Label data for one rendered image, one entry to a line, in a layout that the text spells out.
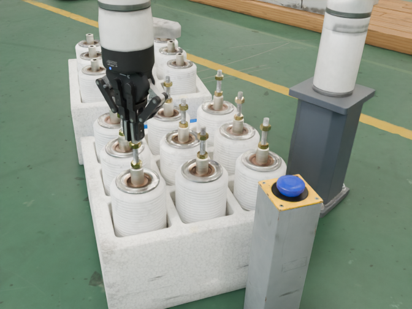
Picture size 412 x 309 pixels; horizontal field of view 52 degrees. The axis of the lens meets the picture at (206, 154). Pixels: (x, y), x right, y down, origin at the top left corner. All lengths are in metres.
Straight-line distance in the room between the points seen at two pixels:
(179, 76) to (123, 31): 0.64
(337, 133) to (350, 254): 0.27
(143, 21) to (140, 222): 0.33
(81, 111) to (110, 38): 0.60
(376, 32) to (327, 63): 1.52
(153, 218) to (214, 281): 0.19
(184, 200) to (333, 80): 0.43
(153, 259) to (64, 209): 0.41
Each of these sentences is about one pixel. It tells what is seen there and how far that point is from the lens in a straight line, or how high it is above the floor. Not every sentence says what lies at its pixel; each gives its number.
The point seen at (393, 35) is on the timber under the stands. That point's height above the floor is 0.07.
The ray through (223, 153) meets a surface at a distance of 0.88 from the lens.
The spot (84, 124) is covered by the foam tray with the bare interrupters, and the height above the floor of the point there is 0.13.
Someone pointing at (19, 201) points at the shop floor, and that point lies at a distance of 1.18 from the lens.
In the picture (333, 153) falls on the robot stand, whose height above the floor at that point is 0.17.
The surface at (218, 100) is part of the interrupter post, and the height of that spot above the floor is 0.27.
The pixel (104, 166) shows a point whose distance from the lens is 0.84.
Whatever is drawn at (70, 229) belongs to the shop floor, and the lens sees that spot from 1.05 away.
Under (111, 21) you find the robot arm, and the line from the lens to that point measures 0.59.
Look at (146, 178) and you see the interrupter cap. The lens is 0.75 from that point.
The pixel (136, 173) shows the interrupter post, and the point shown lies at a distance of 0.72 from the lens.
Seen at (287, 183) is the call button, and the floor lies 0.33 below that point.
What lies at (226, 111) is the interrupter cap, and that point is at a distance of 0.98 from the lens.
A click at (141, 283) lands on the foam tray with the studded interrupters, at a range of 0.80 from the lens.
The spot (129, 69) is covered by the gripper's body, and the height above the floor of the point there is 0.47.
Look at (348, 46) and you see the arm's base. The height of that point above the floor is 0.41.
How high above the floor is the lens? 0.68
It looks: 32 degrees down
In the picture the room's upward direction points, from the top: 2 degrees clockwise
